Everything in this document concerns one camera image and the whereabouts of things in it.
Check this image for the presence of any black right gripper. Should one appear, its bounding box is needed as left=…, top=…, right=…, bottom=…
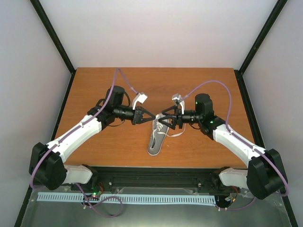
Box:
left=159, top=105, right=202, bottom=130

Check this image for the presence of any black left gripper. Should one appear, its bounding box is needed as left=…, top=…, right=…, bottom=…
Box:
left=115, top=105, right=156, bottom=126

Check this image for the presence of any grey canvas sneaker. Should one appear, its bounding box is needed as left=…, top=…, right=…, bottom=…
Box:
left=147, top=113, right=169, bottom=156

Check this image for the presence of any white shoelace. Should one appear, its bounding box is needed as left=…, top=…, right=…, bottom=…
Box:
left=151, top=113, right=185, bottom=144

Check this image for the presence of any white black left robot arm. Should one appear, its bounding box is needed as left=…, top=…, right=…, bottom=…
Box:
left=29, top=86, right=155, bottom=191

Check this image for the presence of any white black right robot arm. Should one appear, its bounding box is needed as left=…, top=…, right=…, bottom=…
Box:
left=158, top=93, right=287, bottom=200

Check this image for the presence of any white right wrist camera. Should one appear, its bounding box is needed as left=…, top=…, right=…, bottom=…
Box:
left=172, top=93, right=185, bottom=107

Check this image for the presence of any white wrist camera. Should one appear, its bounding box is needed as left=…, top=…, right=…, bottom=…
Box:
left=172, top=93, right=185, bottom=107
left=132, top=92, right=148, bottom=110

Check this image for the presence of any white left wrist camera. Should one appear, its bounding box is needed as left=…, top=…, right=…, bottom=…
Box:
left=132, top=92, right=148, bottom=110

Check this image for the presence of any black aluminium frame rail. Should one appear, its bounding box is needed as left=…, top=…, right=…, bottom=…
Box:
left=30, top=165, right=285, bottom=197

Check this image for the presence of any light blue slotted cable duct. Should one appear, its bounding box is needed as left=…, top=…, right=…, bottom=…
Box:
left=36, top=192, right=216, bottom=206

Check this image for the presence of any grey metal base plate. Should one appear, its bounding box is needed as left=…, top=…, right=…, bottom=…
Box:
left=16, top=192, right=291, bottom=227

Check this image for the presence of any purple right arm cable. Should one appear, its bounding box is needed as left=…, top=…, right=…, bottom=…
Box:
left=181, top=79, right=290, bottom=211

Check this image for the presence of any black right frame post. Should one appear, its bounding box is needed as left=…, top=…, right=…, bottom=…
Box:
left=238, top=0, right=288, bottom=73

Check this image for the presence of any black frame post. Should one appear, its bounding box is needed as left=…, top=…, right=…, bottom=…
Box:
left=238, top=0, right=288, bottom=73
left=29, top=0, right=76, bottom=74

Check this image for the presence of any black left frame post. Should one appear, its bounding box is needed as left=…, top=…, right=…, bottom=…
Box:
left=29, top=0, right=76, bottom=74

